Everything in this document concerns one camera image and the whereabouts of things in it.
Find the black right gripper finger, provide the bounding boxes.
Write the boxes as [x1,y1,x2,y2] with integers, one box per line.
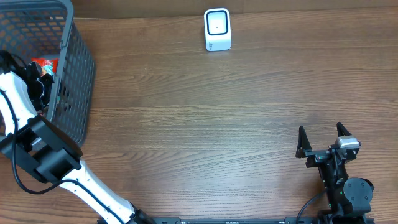
[336,122,351,137]
[295,126,312,158]

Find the long orange noodle packet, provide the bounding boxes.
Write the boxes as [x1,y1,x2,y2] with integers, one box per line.
[32,58,58,74]

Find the teal wet wipes pack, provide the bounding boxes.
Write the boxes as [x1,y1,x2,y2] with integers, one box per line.
[41,64,55,76]

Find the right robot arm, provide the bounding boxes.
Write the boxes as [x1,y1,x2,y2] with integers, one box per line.
[295,122,374,223]

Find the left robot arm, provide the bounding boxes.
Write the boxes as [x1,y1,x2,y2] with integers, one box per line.
[1,50,155,224]

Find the white barcode scanner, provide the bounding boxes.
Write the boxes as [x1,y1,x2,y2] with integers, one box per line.
[203,8,232,52]

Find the grey plastic shopping basket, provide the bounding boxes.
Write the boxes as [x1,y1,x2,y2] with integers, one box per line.
[1,0,96,146]

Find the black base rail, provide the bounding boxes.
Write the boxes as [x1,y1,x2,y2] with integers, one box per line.
[96,216,376,224]

